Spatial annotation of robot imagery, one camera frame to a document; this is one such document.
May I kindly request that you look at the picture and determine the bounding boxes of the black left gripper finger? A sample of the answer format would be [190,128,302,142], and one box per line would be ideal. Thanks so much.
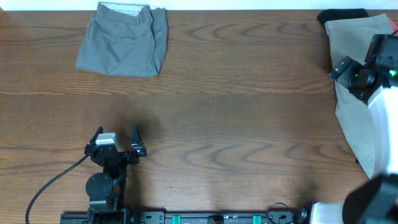
[131,123,147,157]
[88,126,103,146]

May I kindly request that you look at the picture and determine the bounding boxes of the grey shorts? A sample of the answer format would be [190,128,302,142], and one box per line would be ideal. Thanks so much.
[75,2,168,77]

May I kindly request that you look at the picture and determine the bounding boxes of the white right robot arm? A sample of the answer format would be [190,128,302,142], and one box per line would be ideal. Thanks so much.
[307,56,397,223]

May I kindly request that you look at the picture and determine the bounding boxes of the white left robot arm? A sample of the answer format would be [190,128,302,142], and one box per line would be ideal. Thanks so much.
[85,124,147,224]

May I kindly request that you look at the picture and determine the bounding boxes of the beige khaki shorts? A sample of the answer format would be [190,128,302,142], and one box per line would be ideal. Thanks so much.
[324,13,395,180]

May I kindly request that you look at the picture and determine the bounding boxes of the black garment in pile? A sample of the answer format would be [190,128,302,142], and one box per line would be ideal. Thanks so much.
[317,9,369,25]

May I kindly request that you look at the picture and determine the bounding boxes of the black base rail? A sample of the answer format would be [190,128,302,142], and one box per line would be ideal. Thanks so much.
[60,211,298,224]

